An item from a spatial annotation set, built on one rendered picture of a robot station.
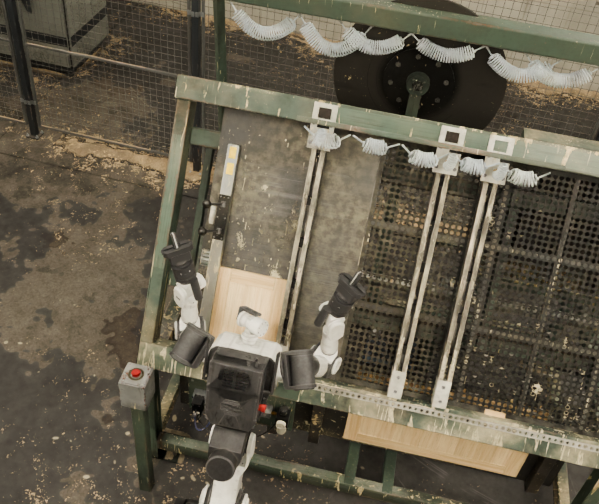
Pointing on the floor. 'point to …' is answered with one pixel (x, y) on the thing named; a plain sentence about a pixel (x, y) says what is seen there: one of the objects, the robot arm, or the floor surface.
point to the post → (143, 448)
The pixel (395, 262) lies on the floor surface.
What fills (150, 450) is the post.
